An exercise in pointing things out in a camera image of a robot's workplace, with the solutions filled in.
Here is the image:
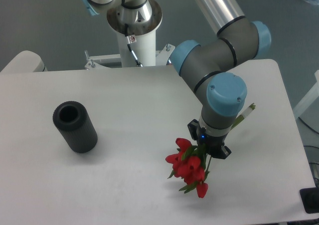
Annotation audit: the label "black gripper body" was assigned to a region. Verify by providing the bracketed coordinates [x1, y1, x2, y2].
[197, 125, 226, 154]

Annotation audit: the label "red tulip flower bouquet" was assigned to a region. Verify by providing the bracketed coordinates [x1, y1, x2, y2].
[165, 102, 257, 199]

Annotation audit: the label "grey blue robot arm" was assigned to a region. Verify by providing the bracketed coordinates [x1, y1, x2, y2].
[82, 0, 271, 159]

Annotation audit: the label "black device at table edge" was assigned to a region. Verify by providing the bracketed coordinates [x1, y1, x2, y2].
[300, 187, 319, 214]

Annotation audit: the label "white furniture piece right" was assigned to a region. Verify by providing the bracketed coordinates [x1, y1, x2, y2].
[293, 70, 319, 120]

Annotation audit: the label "black ribbed cylindrical vase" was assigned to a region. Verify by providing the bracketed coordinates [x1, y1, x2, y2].
[52, 101, 98, 153]

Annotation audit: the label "white rounded chair back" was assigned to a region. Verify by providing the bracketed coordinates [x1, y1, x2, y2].
[0, 50, 48, 74]

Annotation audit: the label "black cable on pedestal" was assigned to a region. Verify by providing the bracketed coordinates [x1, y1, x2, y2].
[124, 22, 143, 67]

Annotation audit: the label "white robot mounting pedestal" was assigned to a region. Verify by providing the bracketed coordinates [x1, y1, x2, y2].
[84, 0, 175, 71]

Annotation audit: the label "black cables on floor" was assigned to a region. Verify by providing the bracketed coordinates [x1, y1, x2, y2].
[298, 116, 319, 172]

